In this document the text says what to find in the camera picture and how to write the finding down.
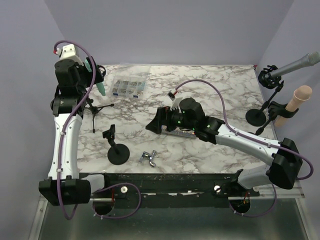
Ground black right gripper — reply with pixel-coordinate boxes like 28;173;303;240
146;103;197;134

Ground black tripod shock-mount stand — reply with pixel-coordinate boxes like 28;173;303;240
78;64;114;133

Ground rhinestone mesh-head microphone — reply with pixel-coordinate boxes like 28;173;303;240
161;125;197;139

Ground mint green microphone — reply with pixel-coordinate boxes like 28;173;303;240
84;57;106;96

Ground black round-base clip stand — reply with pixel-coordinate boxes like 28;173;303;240
102;124;130;166

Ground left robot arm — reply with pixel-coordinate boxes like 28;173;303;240
38;58;111;206

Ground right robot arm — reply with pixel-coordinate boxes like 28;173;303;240
145;98;303;196

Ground black clip microphone stand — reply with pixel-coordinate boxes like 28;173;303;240
255;101;299;136

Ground beige pink microphone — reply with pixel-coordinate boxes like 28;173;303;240
274;85;313;127

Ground silver grey microphone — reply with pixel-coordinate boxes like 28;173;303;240
270;51;320;78

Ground chrome faucet piece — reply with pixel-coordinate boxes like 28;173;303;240
138;150;157;168

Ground clear plastic screw box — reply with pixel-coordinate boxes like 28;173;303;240
109;75;147;100

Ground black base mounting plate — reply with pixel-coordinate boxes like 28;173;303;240
93;173;259;209

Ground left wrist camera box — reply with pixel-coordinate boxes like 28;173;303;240
53;44;83;66

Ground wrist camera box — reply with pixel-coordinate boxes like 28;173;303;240
53;44;83;66
167;90;183;111

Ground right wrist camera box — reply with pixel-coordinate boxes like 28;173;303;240
167;90;183;111

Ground black shock-mount round-base stand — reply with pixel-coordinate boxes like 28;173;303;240
245;64;285;127

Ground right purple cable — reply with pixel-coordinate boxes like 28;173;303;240
172;79;315;218

